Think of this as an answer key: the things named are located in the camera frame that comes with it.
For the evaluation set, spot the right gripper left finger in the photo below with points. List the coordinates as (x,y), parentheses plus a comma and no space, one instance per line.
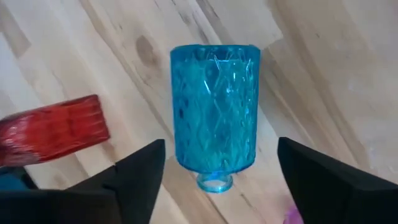
(136,180)

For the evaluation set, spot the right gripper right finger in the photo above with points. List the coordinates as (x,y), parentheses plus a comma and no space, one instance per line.
(311,180)

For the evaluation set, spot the large red flared vase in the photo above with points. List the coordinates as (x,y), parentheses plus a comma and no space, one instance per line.
(56,130)

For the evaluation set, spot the blue diamond-pattern bottle vase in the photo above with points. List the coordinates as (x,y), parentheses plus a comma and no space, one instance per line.
(214,109)

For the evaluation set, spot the pink bulbous vase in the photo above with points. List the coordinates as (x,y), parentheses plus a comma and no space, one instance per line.
(293,217)

